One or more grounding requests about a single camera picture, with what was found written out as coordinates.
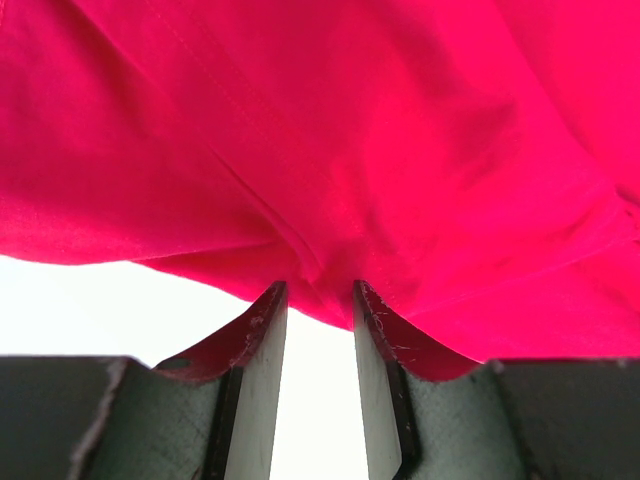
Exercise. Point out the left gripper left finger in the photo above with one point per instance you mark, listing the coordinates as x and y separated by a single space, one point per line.
208 412

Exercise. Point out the magenta t shirt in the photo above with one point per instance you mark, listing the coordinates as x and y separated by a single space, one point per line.
477 162

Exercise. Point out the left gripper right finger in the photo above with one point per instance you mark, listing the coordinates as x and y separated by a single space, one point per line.
427 416

